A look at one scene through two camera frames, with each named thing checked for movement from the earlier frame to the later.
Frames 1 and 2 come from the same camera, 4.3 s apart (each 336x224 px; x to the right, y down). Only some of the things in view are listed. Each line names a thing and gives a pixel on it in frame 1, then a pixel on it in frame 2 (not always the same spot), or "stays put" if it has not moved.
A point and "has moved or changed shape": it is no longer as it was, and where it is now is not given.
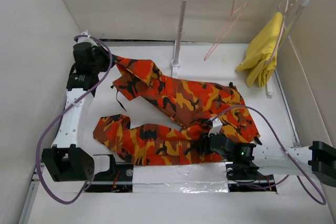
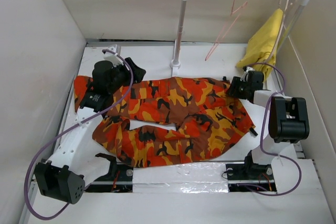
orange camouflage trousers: (198, 111) has moved or changed shape
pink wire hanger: (231, 19) stays put
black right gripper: (205, 140) → (232, 91)
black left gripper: (98, 50) → (138, 73)
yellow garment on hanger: (261, 59) stays put
